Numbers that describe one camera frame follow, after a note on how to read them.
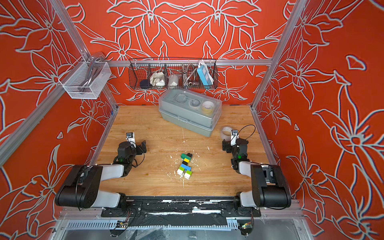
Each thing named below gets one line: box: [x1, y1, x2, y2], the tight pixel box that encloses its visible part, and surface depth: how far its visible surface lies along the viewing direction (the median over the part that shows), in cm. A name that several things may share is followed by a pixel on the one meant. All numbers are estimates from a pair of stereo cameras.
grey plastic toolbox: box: [158, 89, 222, 138], surface depth 98 cm
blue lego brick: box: [180, 163, 192, 171], surface depth 87 cm
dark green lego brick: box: [181, 153, 191, 161], surface depth 91 cm
